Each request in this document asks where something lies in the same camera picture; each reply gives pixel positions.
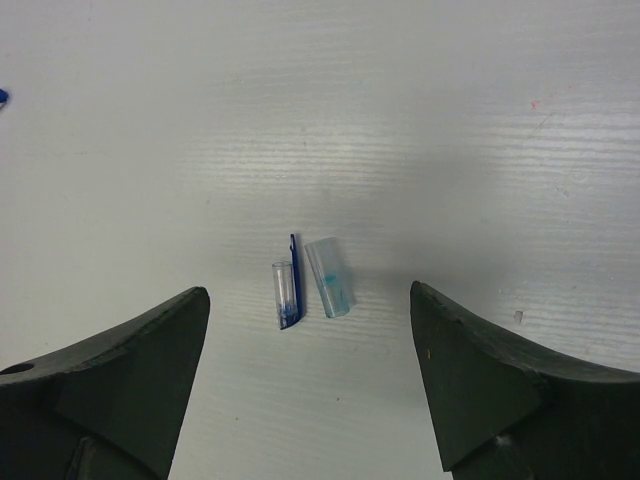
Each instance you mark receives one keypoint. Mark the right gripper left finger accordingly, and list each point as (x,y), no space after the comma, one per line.
(110,406)

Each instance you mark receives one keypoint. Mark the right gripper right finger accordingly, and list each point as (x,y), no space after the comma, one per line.
(505,407)

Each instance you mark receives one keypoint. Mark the blue clip pen cap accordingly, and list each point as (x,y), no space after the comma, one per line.
(288,287)

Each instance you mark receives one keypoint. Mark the light blue pen cap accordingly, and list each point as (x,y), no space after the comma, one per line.
(332,277)

